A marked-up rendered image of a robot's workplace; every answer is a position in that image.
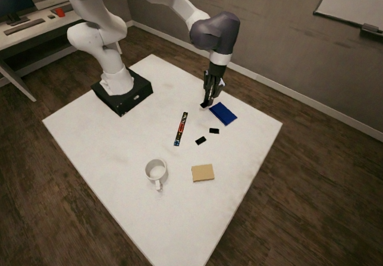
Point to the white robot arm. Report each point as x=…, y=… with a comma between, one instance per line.
x=218, y=34

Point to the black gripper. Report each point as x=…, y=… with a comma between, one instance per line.
x=212, y=78

